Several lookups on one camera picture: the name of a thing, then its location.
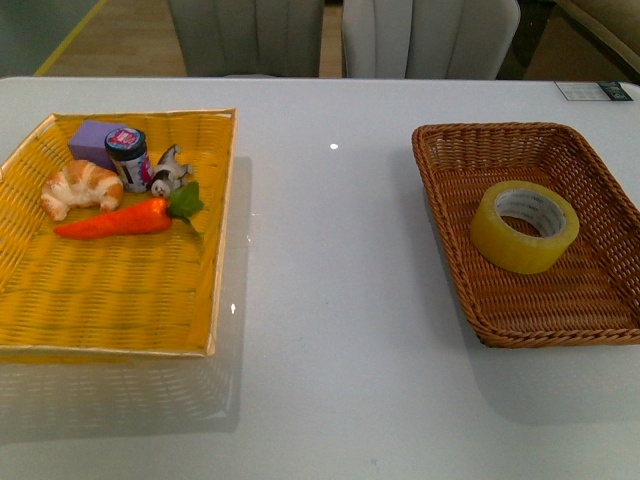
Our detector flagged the yellow packing tape roll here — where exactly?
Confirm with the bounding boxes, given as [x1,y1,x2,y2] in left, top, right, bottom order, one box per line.
[470,181,580,275]

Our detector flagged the yellow woven basket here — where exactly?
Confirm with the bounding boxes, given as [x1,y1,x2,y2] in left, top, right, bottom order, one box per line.
[1,109,237,363]

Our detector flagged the brown wicker basket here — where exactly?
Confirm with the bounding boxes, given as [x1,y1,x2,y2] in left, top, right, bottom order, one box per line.
[412,122,639,348]

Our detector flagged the small panda figurine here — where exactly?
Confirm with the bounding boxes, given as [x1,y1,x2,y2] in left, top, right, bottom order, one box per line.
[150,144,193,199]

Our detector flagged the orange toy carrot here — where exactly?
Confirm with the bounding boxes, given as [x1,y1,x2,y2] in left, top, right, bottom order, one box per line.
[54,181,204,240]

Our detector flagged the right grey chair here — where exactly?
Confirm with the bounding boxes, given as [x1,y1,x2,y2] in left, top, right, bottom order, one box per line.
[342,0,521,80]

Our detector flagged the grey chair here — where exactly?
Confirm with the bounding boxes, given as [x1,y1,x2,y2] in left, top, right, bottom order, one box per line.
[169,0,324,78]
[342,0,521,80]

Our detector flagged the small dark jar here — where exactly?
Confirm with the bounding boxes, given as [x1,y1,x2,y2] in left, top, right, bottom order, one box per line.
[104,127,154,193]

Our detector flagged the left grey chair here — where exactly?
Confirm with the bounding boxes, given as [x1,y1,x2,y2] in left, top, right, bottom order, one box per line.
[169,0,324,78]

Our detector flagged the toy croissant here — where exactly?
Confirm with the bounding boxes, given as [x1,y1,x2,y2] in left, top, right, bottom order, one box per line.
[40,160,124,221]

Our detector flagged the purple foam block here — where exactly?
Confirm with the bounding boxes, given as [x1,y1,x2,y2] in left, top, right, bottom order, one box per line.
[67,120,126,172]

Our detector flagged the label card on table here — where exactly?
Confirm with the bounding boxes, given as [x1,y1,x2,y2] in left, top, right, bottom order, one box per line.
[555,81,633,102]

